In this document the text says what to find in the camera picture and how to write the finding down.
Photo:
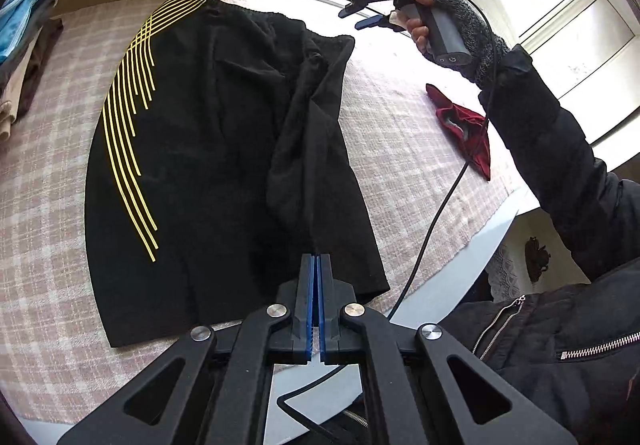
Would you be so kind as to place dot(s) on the right forearm black sleeve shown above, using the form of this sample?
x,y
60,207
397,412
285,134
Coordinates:
x,y
595,213

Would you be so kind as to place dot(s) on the right hand grey glove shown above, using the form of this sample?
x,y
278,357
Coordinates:
x,y
485,47

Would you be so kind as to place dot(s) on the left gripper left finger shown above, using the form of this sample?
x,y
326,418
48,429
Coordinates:
x,y
210,387

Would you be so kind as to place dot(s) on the dark red garment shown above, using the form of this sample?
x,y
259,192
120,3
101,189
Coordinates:
x,y
465,127

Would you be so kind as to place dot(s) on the black jacket with zippers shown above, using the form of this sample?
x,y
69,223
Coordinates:
x,y
574,352

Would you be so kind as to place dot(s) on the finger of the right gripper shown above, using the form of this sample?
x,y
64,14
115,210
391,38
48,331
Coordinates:
x,y
376,21
352,8

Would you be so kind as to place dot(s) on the pink plaid table cloth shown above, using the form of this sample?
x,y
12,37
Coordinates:
x,y
424,205

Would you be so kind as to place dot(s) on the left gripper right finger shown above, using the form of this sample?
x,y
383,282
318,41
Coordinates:
x,y
421,386

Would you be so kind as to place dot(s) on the beige folded garment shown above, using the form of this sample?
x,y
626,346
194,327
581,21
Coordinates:
x,y
14,91

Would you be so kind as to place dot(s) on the black shorts with yellow stripes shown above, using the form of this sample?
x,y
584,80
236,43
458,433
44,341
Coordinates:
x,y
217,163

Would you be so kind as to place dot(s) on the white lace cloth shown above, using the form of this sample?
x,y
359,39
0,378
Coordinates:
x,y
501,275

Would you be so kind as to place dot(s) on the light blue mesh garment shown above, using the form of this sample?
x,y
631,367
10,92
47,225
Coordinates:
x,y
27,4

